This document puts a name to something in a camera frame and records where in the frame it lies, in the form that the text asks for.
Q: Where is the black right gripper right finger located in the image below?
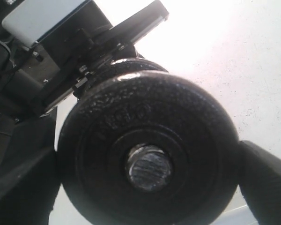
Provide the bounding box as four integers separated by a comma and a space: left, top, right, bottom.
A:
239, 141, 281, 225

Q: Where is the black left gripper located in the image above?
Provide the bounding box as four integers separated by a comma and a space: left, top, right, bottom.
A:
0, 0, 169, 122

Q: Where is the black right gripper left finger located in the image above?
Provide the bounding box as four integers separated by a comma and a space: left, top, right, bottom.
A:
0, 147, 61, 225

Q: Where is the chrome threaded dumbbell bar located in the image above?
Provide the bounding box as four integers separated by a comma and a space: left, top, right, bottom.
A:
125, 143, 174, 193

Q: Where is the white rectangular plastic tray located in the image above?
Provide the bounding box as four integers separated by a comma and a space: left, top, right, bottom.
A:
212, 205, 259, 225

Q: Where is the left black camera cable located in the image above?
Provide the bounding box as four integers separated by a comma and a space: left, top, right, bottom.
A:
0, 35, 17, 78

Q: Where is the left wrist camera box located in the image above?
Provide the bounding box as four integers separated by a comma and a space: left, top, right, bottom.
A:
1, 0, 111, 48

